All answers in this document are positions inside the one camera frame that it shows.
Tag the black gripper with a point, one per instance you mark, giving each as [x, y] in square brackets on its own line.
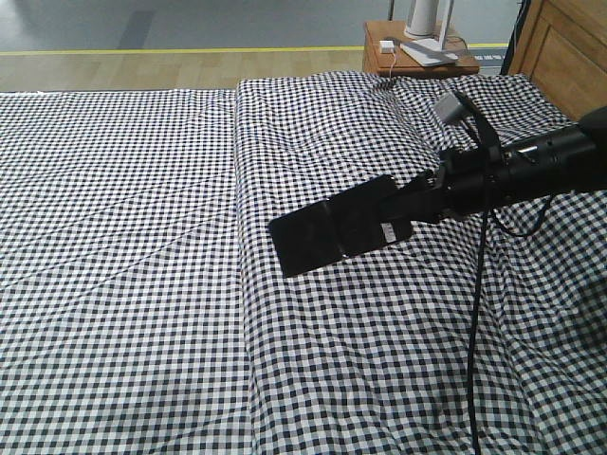
[470, 184]

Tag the black foldable smartphone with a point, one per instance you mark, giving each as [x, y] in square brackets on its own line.
[342, 226]

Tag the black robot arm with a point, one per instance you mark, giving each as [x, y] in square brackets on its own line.
[572, 158]

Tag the checkered bed sheet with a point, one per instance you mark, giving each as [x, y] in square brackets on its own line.
[120, 282]

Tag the wooden nightstand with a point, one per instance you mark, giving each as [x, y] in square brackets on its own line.
[400, 64]

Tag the white charger adapter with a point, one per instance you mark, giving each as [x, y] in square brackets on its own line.
[386, 47]

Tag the checkered folded duvet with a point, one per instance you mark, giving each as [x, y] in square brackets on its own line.
[399, 351]

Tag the white cylindrical appliance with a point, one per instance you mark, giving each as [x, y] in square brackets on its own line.
[421, 19]

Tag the wooden headboard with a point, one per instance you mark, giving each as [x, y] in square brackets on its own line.
[562, 50]

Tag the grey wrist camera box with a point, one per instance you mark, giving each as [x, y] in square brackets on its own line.
[451, 108]

